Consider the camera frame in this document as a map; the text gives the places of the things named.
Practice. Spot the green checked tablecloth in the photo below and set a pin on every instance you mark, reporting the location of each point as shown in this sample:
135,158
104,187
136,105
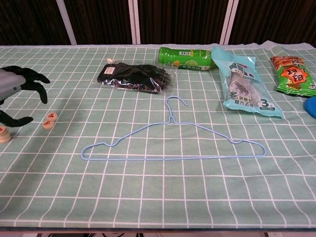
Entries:
172,185

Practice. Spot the black gloves in clear bag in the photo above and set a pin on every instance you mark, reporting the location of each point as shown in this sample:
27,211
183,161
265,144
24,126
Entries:
138,76

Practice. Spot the light blue cleaning cloth package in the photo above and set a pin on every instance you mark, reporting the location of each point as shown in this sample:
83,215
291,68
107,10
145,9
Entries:
242,86

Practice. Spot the green roll pack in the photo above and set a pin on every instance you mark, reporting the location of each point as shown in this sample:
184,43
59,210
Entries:
182,59

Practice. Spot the blue round disc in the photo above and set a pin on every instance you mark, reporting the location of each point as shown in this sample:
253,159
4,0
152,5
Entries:
311,106

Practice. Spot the green and orange snack bag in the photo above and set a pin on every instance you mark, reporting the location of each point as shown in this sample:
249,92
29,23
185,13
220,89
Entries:
293,76

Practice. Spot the white partition post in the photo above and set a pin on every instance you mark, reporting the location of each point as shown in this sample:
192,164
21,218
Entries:
66,22
134,22
228,22

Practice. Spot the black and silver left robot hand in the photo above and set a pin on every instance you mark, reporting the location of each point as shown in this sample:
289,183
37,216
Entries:
12,81

